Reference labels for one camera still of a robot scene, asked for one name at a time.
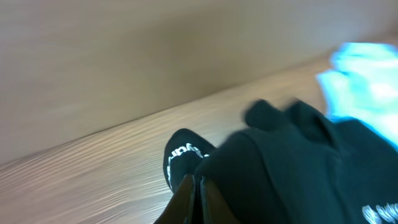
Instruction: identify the black t-shirt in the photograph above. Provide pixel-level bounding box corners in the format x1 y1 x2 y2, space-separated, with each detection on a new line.
163 100 397 224

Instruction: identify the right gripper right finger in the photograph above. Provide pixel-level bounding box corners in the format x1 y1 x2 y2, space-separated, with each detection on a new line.
200 177 241 224

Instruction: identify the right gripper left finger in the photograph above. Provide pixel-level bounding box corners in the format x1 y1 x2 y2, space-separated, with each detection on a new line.
154 175 195 224

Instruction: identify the light blue shirt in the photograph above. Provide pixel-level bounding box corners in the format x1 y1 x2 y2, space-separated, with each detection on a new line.
317 42 397 147

